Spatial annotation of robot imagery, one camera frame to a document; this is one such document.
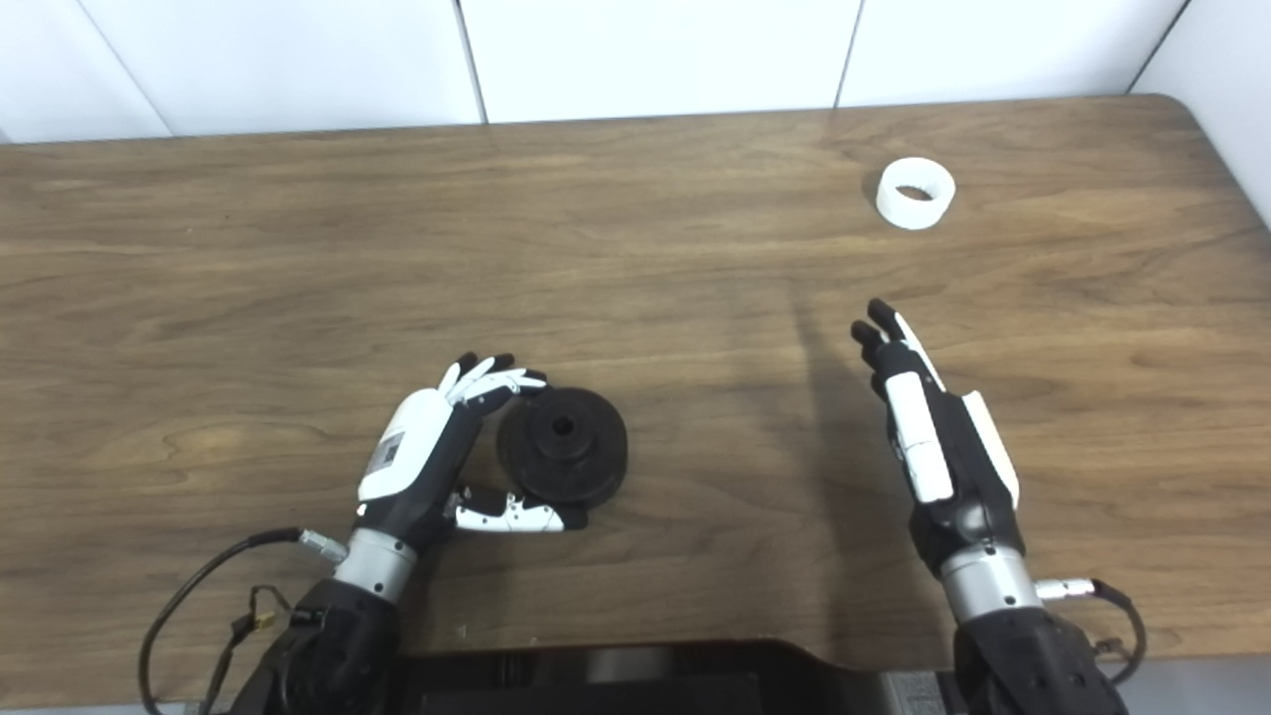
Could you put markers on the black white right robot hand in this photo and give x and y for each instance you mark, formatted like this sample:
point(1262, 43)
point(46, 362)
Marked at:
point(958, 467)

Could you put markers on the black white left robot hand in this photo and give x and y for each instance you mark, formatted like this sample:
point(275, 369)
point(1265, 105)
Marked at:
point(407, 447)

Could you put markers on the round black part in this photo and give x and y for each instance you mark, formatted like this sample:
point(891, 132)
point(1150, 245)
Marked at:
point(586, 457)

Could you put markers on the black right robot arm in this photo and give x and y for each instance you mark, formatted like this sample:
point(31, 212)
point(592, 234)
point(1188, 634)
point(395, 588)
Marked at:
point(1023, 655)

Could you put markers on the black robot torso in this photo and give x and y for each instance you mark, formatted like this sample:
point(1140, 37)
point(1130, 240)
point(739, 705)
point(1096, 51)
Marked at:
point(645, 685)

